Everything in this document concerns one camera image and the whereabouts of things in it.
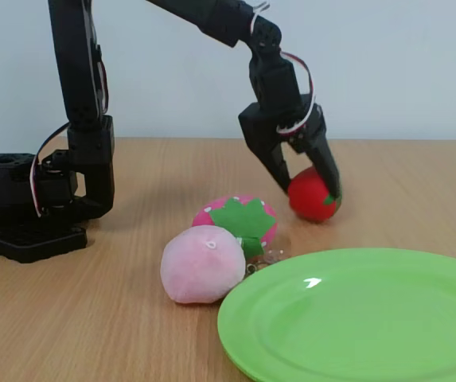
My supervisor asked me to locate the red plush strawberry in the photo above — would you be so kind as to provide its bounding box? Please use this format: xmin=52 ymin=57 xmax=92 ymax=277
xmin=287 ymin=166 xmax=344 ymax=222

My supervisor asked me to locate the pink plush strawberry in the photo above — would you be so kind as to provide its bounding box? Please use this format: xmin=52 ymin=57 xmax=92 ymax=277
xmin=192 ymin=193 xmax=279 ymax=258

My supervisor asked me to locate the green plastic plate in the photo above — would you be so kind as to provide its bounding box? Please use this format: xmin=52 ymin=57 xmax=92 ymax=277
xmin=216 ymin=247 xmax=456 ymax=382

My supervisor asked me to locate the metal keyring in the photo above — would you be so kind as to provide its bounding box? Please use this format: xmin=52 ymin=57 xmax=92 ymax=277
xmin=244 ymin=257 xmax=283 ymax=276

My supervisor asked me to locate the pale pink plush peach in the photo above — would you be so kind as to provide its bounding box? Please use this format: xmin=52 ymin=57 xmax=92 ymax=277
xmin=159 ymin=224 xmax=247 ymax=306

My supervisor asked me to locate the gripper servo cable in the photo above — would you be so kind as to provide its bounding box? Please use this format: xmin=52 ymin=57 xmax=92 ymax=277
xmin=275 ymin=50 xmax=318 ymax=137

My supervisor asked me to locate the elbow servo cable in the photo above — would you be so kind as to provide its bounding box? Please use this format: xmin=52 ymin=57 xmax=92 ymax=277
xmin=248 ymin=1 xmax=272 ymax=36

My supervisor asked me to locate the upper arm servo cable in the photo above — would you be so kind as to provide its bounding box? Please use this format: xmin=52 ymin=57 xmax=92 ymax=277
xmin=79 ymin=0 xmax=111 ymax=119

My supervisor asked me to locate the base servo cable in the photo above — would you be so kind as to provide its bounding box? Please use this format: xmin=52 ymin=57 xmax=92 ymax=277
xmin=29 ymin=121 xmax=72 ymax=218

